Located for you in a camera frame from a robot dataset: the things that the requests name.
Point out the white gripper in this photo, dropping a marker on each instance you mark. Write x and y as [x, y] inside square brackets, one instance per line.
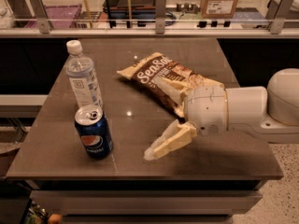
[206, 109]

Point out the blue pepsi can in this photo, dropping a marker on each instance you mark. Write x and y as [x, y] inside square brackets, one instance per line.
[92, 128]

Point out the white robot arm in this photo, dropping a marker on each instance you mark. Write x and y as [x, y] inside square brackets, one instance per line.
[270, 113]

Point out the brown sea salt chips bag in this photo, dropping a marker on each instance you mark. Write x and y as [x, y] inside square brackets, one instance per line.
[158, 65]

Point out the clear plastic water bottle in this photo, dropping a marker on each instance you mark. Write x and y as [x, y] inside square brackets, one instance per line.
[82, 76]

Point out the cardboard box with label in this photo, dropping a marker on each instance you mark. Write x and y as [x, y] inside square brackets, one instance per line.
[218, 8]

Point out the purple plastic crate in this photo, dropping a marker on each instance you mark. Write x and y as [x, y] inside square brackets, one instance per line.
[62, 17]

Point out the metal railing post centre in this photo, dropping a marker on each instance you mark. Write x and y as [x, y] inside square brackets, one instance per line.
[160, 6]

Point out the metal railing post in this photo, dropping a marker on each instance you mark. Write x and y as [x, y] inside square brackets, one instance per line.
[43, 23]
[160, 6]
[277, 14]

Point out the metal railing post right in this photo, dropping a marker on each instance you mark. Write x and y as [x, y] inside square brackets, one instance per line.
[277, 14]

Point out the metal railing post left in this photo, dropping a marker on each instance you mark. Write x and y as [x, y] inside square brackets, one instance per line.
[43, 23]

